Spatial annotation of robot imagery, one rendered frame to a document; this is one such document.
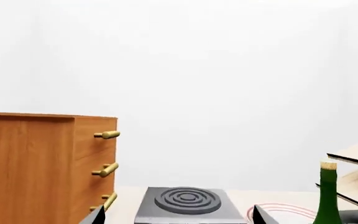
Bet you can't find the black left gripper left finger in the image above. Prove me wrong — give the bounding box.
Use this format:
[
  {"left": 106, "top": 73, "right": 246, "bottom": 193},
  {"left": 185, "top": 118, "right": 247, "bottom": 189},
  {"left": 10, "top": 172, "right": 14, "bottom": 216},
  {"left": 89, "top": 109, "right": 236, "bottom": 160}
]
[{"left": 78, "top": 204, "right": 106, "bottom": 224}]

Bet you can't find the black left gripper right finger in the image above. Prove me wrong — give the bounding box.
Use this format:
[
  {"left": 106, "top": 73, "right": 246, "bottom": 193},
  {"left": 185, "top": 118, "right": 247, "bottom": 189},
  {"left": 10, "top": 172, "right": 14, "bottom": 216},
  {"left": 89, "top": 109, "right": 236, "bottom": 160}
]
[{"left": 252, "top": 204, "right": 281, "bottom": 224}]

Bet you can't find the wooden drawer cabinet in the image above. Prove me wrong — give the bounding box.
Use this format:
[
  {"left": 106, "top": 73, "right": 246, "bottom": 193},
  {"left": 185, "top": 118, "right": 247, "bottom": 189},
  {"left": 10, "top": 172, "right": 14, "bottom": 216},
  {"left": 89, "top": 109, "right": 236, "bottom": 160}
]
[{"left": 0, "top": 111, "right": 119, "bottom": 224}]

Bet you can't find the white plate red rim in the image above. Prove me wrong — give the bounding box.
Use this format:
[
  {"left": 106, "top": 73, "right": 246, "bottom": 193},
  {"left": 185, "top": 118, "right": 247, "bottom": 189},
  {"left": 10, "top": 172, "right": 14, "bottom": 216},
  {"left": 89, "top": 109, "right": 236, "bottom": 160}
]
[{"left": 246, "top": 203, "right": 318, "bottom": 222}]

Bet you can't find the green glass bottle with cork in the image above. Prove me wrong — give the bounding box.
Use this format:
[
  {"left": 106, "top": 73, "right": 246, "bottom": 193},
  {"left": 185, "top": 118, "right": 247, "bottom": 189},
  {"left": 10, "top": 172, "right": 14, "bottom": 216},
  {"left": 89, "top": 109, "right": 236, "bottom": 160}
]
[{"left": 311, "top": 161, "right": 343, "bottom": 224}]

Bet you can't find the grey single burner stove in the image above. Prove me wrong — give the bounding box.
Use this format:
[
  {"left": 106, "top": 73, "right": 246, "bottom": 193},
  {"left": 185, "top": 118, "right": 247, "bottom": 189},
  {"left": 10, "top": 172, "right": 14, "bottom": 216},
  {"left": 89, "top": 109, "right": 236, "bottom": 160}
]
[{"left": 134, "top": 186, "right": 247, "bottom": 224}]

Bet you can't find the light wooden shelf rack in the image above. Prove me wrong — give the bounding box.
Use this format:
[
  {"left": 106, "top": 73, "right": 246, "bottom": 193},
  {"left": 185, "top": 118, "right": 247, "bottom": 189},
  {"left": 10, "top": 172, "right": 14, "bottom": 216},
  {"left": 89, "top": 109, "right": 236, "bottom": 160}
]
[{"left": 314, "top": 137, "right": 358, "bottom": 215}]

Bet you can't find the brass drawer handle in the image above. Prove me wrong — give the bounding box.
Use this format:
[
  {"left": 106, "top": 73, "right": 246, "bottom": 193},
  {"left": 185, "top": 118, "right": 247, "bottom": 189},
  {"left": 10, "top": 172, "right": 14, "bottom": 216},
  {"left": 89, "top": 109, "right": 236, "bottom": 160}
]
[
  {"left": 93, "top": 131, "right": 121, "bottom": 140},
  {"left": 89, "top": 192, "right": 118, "bottom": 212},
  {"left": 91, "top": 162, "right": 119, "bottom": 178}
]

